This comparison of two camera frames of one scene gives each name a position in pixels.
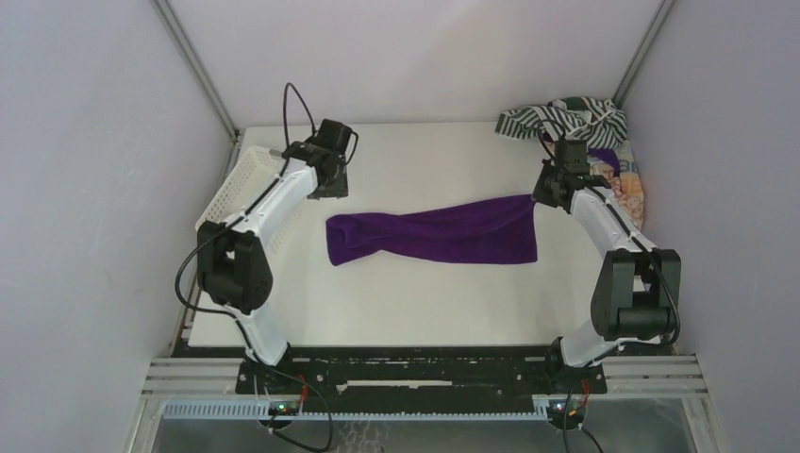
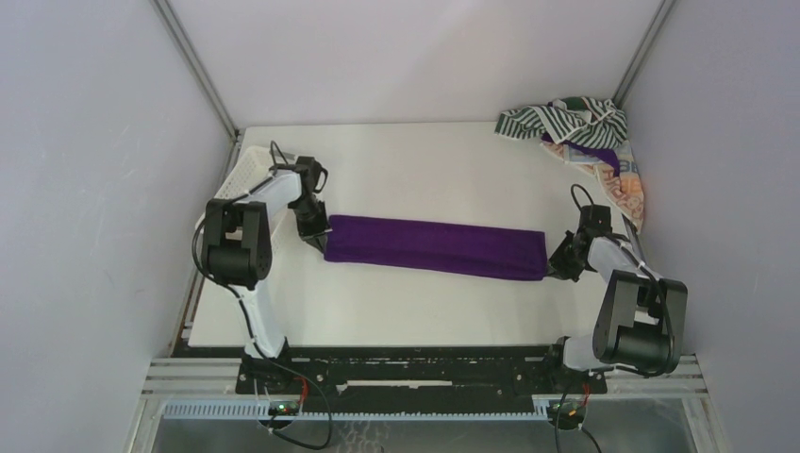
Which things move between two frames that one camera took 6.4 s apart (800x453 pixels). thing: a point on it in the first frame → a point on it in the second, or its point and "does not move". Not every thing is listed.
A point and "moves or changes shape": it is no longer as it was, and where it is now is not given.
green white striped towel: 600,122 does not move
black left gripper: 341,189 → 315,235
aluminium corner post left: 169,20 does not move
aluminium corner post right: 624,85 does not move
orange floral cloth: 627,188 does not move
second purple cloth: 608,153 does not move
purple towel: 492,230 moves or changes shape
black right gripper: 546,192 → 568,254
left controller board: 283,408 does not move
